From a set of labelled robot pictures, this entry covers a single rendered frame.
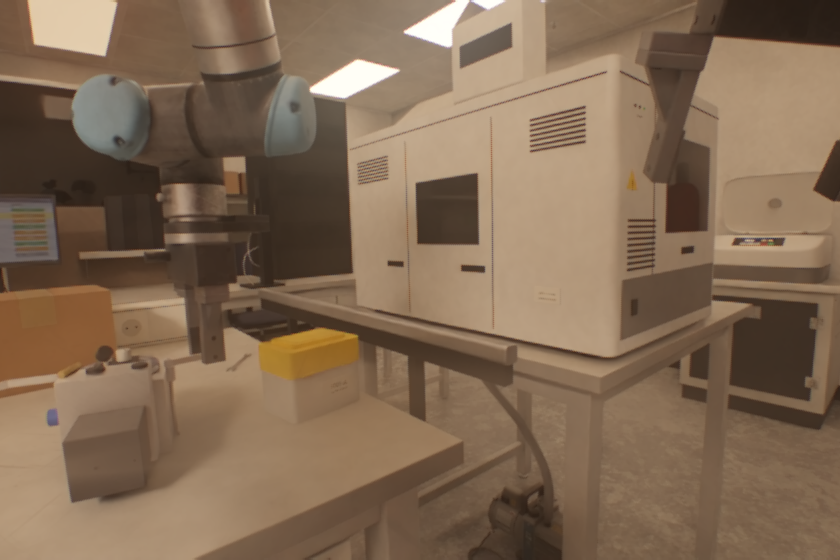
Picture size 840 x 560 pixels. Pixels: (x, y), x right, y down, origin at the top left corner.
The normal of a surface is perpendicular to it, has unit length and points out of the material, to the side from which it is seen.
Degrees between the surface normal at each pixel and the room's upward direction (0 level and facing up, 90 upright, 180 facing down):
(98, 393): 90
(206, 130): 121
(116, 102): 90
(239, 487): 0
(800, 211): 105
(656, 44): 113
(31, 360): 90
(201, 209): 90
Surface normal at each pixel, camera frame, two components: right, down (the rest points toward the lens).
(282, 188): 0.64, 0.07
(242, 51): 0.41, 0.57
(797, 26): -0.18, 0.50
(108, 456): 0.47, 0.08
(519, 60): -0.77, 0.09
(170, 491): -0.03, -0.99
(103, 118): -0.04, 0.11
